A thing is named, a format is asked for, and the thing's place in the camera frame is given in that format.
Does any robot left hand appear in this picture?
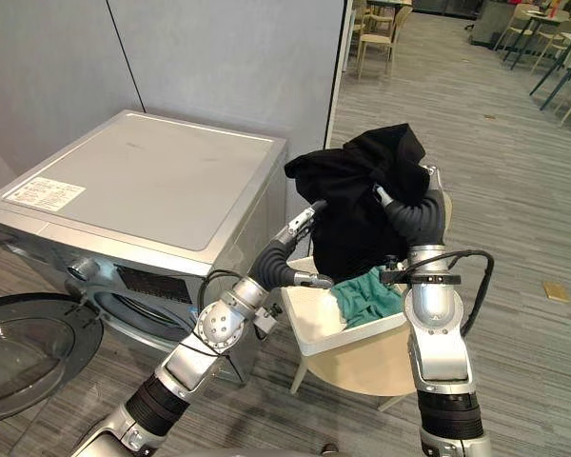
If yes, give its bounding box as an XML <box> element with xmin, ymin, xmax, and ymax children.
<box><xmin>256</xmin><ymin>200</ymin><xmax>335</xmax><ymax>291</ymax></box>

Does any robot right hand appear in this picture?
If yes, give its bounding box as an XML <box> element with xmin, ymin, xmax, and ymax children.
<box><xmin>372</xmin><ymin>165</ymin><xmax>452</xmax><ymax>276</ymax></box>

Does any black garment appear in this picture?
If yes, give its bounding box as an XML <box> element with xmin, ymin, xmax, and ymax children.
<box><xmin>284</xmin><ymin>122</ymin><xmax>432</xmax><ymax>285</ymax></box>

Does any white laundry basket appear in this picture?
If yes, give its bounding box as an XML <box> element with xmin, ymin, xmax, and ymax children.
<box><xmin>280</xmin><ymin>255</ymin><xmax>411</xmax><ymax>359</ymax></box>

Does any black washing machine display panel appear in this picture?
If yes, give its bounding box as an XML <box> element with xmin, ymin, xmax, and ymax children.
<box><xmin>117</xmin><ymin>265</ymin><xmax>195</xmax><ymax>307</ymax></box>

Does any silver front-load washing machine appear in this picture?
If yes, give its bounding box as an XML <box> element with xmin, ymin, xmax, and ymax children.
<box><xmin>0</xmin><ymin>109</ymin><xmax>289</xmax><ymax>385</ymax></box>

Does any silver washing machine knob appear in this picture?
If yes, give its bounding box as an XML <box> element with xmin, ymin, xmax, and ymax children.
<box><xmin>66</xmin><ymin>256</ymin><xmax>100</xmax><ymax>283</ymax></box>

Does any round glass washing machine door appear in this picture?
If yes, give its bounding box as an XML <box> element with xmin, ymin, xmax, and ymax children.
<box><xmin>0</xmin><ymin>291</ymin><xmax>107</xmax><ymax>427</ymax></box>

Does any teal green cloth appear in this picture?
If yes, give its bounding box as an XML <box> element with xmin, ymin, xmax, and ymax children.
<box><xmin>329</xmin><ymin>268</ymin><xmax>404</xmax><ymax>330</ymax></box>

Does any brown flat floor object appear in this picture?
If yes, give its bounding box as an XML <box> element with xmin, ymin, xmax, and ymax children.
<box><xmin>541</xmin><ymin>280</ymin><xmax>571</xmax><ymax>303</ymax></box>

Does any grey cabinet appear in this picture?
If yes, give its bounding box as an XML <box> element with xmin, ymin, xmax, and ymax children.
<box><xmin>469</xmin><ymin>0</ymin><xmax>511</xmax><ymax>48</ymax></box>

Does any white label sticker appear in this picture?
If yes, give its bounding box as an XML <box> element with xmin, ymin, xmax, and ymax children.
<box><xmin>3</xmin><ymin>176</ymin><xmax>88</xmax><ymax>213</ymax></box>

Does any small silver wrist camera box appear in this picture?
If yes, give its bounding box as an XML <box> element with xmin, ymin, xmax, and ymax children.
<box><xmin>253</xmin><ymin>306</ymin><xmax>283</xmax><ymax>342</ymax></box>

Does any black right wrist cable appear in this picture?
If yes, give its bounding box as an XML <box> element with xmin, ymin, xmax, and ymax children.
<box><xmin>444</xmin><ymin>248</ymin><xmax>497</xmax><ymax>337</ymax></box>

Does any white partition frame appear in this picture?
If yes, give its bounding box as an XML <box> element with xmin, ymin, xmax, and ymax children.
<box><xmin>322</xmin><ymin>0</ymin><xmax>355</xmax><ymax>149</ymax></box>

